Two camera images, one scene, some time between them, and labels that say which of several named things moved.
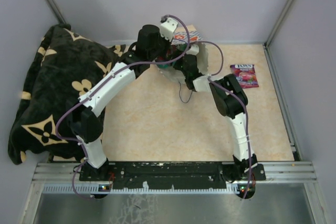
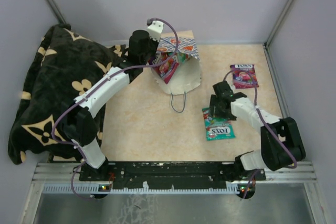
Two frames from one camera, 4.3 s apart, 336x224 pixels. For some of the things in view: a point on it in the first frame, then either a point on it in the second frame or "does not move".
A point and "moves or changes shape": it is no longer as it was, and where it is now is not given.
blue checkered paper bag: x=186 y=41 moves or changes shape
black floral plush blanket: x=61 y=66 does not move
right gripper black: x=176 y=64 to x=214 y=102
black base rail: x=176 y=175 does not move
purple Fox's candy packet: x=245 y=75 does not move
